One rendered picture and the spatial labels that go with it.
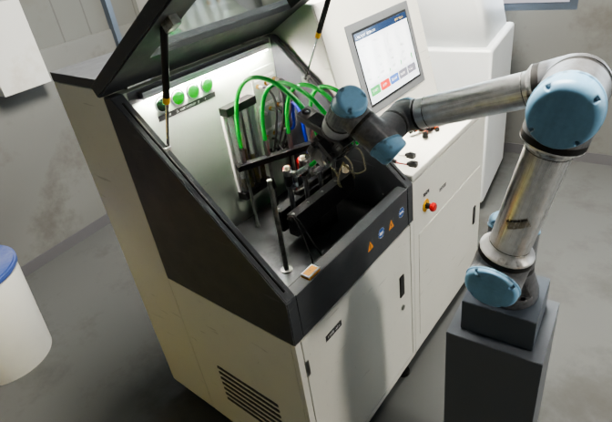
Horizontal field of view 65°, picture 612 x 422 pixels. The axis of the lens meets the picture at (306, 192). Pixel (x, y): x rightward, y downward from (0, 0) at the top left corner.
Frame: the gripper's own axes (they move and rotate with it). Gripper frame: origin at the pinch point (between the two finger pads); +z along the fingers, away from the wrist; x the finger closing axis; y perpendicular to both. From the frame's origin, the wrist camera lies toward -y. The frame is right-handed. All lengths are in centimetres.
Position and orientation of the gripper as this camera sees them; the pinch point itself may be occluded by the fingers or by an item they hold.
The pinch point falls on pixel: (316, 151)
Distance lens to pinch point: 138.1
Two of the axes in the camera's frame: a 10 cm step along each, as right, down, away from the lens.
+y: 6.2, 7.7, -1.4
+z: -1.6, 3.0, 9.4
